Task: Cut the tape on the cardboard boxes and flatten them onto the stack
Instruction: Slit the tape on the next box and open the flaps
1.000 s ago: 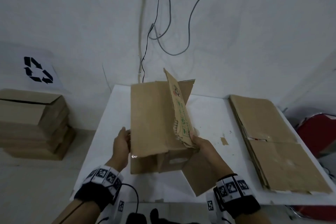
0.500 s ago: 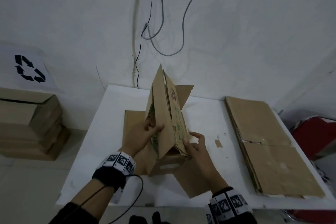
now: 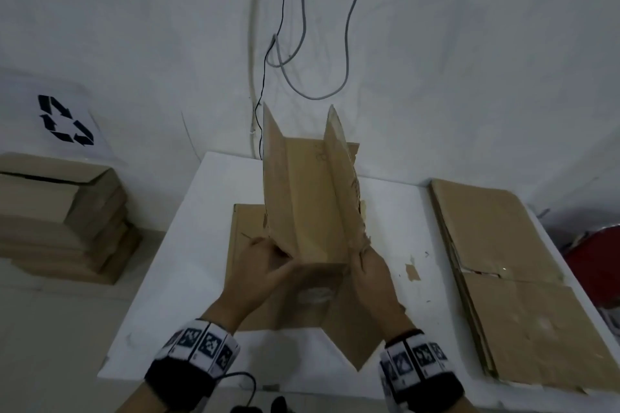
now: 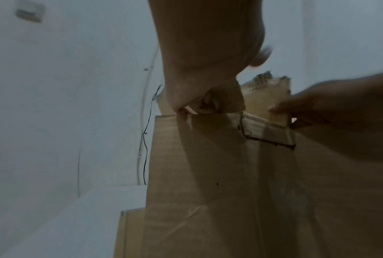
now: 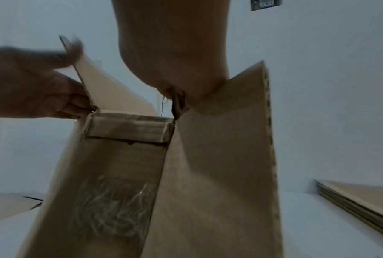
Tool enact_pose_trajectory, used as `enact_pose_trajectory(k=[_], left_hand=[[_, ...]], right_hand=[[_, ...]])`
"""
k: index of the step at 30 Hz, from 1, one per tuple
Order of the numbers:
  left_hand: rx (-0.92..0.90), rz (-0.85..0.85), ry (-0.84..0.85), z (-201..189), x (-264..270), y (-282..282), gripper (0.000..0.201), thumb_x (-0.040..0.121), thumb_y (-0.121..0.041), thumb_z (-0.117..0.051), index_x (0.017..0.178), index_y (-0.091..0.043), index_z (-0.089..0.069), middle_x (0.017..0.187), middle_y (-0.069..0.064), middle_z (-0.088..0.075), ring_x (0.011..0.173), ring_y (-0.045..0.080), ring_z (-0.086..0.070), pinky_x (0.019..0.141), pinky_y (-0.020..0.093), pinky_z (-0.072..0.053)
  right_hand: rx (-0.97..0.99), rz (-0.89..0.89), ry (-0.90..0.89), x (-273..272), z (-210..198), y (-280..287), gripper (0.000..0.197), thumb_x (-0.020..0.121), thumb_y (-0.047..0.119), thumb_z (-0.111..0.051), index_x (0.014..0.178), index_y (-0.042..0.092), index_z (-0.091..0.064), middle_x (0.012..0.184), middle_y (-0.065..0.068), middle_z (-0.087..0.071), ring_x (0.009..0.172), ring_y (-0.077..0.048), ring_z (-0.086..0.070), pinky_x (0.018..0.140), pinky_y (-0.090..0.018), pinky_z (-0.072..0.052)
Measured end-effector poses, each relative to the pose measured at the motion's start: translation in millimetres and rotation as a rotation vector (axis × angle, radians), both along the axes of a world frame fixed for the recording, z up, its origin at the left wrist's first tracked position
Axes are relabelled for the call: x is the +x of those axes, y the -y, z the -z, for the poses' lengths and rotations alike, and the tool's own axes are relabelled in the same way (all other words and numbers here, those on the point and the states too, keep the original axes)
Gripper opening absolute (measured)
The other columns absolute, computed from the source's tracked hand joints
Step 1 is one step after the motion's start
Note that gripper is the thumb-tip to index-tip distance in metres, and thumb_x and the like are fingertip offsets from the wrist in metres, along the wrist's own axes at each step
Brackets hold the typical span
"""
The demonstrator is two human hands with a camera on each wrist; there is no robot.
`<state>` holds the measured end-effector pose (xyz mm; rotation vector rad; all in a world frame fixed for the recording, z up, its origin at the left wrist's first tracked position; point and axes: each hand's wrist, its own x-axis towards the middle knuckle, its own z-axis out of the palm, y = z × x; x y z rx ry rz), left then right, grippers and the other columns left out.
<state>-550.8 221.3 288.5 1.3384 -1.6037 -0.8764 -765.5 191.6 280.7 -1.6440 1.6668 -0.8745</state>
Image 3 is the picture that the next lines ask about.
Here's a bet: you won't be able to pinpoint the grey looped wall cable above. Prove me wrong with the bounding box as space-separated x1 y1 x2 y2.
265 0 425 100

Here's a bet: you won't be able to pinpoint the thin black wall cable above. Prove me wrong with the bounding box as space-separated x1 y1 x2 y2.
254 0 291 157

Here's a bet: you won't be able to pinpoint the person's right hand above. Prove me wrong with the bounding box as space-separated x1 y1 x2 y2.
349 247 419 343

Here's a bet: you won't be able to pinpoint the person's left forearm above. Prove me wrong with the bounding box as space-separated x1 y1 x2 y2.
114 381 161 413

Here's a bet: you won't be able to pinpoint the white recycling symbol sign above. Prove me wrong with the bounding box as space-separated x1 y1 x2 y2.
0 68 115 159

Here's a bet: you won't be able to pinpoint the stack of boxes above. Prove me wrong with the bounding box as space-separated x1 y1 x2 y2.
0 214 132 259

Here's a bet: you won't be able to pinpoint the white wall cable conduit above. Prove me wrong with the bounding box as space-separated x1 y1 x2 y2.
242 0 267 157

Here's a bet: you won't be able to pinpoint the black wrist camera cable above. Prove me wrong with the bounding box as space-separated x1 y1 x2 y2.
212 371 258 408

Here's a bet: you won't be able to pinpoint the person's left hand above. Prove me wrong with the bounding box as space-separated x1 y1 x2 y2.
202 237 300 335

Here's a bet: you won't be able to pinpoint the black marker wrist band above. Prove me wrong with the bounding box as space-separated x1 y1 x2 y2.
144 318 242 413
379 328 467 413

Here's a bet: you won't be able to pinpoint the red chair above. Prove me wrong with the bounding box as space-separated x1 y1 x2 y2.
564 226 620 312

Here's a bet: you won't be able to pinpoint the white table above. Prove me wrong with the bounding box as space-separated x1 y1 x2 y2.
96 151 620 404

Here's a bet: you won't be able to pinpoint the person's black trouser legs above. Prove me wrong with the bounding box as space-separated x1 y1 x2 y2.
237 396 301 413

